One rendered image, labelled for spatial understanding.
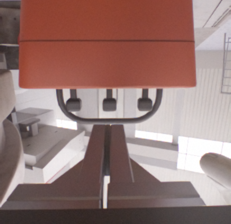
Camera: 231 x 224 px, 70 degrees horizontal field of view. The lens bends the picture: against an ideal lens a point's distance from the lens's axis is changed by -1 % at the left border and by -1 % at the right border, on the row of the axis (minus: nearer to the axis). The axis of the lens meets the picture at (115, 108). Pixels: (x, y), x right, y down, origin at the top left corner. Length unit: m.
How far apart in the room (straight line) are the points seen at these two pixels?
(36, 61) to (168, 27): 0.14
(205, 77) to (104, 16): 13.38
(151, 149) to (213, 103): 10.99
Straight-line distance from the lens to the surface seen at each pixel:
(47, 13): 0.20
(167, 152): 3.26
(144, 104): 0.26
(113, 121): 0.32
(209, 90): 13.68
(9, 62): 1.44
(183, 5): 0.20
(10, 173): 1.42
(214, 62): 13.52
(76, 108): 0.26
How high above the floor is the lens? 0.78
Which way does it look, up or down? 15 degrees up
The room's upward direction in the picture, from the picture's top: 180 degrees clockwise
